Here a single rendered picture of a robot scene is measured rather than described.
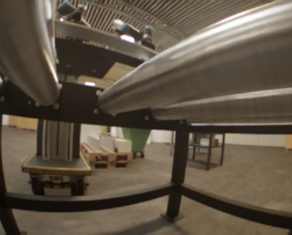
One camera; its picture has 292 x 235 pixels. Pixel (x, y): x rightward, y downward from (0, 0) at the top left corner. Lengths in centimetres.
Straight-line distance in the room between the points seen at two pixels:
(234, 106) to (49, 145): 159
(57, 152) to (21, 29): 153
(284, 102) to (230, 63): 30
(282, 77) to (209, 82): 10
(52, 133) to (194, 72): 152
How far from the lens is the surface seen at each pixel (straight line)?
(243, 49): 17
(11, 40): 16
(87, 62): 75
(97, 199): 80
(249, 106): 46
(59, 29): 30
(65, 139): 155
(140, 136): 325
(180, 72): 21
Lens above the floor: 74
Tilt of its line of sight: 5 degrees up
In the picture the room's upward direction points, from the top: 4 degrees clockwise
